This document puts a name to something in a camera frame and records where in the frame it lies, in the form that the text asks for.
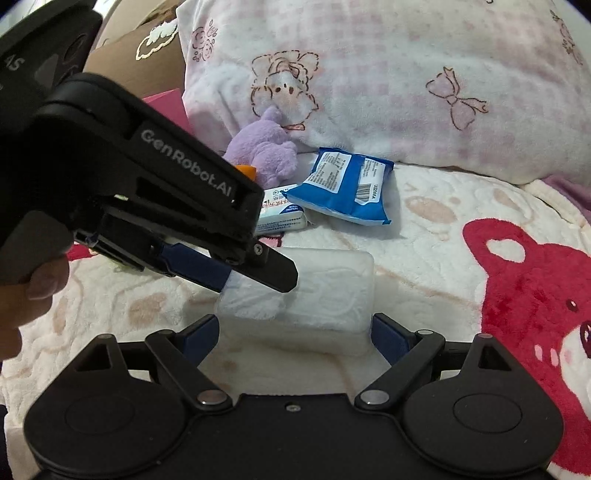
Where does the white blue tissue pack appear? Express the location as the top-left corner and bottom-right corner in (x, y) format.
(254, 184), (308, 237)

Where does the clear plastic floss box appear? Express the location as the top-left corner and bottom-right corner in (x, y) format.
(215, 248), (375, 356)

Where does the pink cardboard box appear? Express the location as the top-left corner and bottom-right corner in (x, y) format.
(143, 89), (193, 134)

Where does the blue snack packet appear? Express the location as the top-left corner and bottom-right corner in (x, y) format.
(283, 148), (394, 226)

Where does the purple plush toy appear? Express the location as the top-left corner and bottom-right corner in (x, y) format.
(223, 105), (297, 189)

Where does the person's left hand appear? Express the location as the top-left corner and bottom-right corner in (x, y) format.
(0, 256), (69, 361)

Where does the white bear-print blanket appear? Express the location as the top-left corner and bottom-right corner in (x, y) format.
(1, 164), (590, 479)

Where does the brown cloud pillow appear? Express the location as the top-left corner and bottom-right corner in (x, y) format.
(84, 1), (185, 98)

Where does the pink checked cartoon pillow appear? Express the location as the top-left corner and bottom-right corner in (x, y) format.
(176, 1), (590, 186)

